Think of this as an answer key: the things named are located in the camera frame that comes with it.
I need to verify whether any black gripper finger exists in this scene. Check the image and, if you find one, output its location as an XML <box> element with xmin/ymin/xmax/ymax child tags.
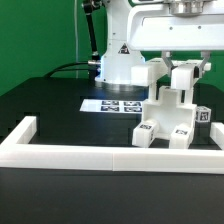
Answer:
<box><xmin>194</xmin><ymin>51</ymin><xmax>211</xmax><ymax>78</ymax></box>
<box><xmin>161</xmin><ymin>51</ymin><xmax>176</xmax><ymax>77</ymax></box>

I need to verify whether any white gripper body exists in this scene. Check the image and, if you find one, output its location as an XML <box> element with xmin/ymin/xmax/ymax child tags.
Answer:
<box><xmin>127</xmin><ymin>2</ymin><xmax>224</xmax><ymax>51</ymax></box>

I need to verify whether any white chair seat part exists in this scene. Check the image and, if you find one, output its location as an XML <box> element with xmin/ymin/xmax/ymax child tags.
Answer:
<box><xmin>141</xmin><ymin>86</ymin><xmax>197</xmax><ymax>140</ymax></box>

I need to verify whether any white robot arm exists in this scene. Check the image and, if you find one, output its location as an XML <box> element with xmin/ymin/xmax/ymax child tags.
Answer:
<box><xmin>95</xmin><ymin>0</ymin><xmax>224</xmax><ymax>86</ymax></box>

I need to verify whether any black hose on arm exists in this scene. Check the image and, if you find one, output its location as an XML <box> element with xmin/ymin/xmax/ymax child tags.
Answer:
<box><xmin>81</xmin><ymin>0</ymin><xmax>102</xmax><ymax>68</ymax></box>

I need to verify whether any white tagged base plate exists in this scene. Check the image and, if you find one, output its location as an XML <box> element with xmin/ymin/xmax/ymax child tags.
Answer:
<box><xmin>80</xmin><ymin>99</ymin><xmax>142</xmax><ymax>114</ymax></box>

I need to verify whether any black cable on table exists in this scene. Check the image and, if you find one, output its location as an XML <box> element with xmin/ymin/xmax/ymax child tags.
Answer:
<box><xmin>43</xmin><ymin>61</ymin><xmax>90</xmax><ymax>79</ymax></box>

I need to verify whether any white U-shaped fence frame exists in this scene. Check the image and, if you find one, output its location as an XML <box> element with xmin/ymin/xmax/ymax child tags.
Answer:
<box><xmin>0</xmin><ymin>116</ymin><xmax>224</xmax><ymax>174</ymax></box>

